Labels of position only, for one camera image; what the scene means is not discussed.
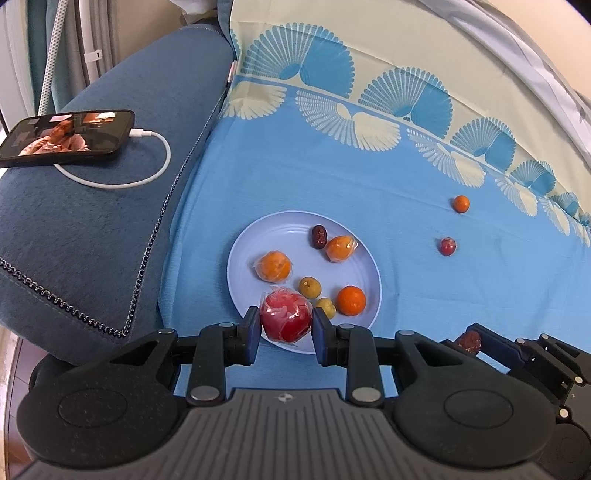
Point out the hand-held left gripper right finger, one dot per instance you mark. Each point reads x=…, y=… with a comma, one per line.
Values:
x=320, y=339

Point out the light blue plate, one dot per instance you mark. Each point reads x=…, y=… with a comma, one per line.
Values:
x=332, y=272

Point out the red plastic-wrapped apple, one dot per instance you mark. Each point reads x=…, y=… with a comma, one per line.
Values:
x=284, y=318

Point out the small red wrapped fruit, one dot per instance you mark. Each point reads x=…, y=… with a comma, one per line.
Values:
x=447, y=246

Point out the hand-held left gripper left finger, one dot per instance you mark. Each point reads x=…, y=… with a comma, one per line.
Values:
x=252, y=334

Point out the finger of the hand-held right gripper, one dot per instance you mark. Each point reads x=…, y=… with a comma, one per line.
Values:
x=497, y=345
x=449, y=345

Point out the dark red date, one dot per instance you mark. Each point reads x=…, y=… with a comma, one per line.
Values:
x=319, y=236
x=468, y=341

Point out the white grey cloth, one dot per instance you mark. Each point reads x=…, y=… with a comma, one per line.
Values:
x=535, y=50

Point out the plastic-wrapped orange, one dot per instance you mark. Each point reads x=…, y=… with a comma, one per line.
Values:
x=274, y=266
x=341, y=248

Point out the unwrapped orange mandarin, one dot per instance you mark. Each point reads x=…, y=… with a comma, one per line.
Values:
x=351, y=300

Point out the blue cream fan-print bedsheet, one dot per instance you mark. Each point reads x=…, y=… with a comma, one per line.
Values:
x=415, y=175

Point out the white dotted pole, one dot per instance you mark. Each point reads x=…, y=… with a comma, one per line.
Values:
x=50, y=50

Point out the small orange kumquat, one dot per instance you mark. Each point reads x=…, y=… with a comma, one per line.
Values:
x=461, y=203

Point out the small yellow fruit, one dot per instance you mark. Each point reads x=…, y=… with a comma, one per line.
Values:
x=326, y=307
x=309, y=287

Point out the teal grey curtain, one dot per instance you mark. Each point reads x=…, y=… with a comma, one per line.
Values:
x=60, y=37

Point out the black smartphone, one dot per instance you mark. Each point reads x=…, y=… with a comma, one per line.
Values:
x=64, y=136

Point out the blue cushion with beaded trim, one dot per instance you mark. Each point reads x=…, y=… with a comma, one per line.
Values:
x=115, y=207

